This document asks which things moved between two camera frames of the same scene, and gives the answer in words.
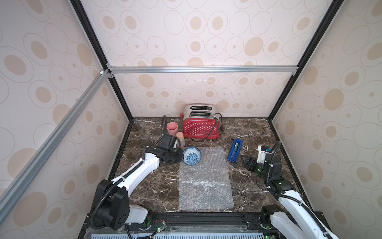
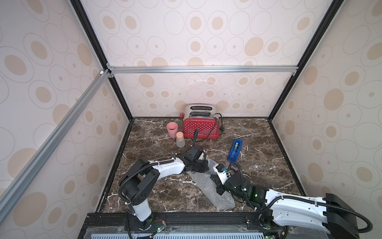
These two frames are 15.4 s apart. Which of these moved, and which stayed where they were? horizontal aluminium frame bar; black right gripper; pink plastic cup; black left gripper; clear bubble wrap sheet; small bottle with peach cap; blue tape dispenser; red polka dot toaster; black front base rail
Moved: clear bubble wrap sheet; black right gripper; black left gripper
Stayed: horizontal aluminium frame bar; black front base rail; small bottle with peach cap; blue tape dispenser; red polka dot toaster; pink plastic cup
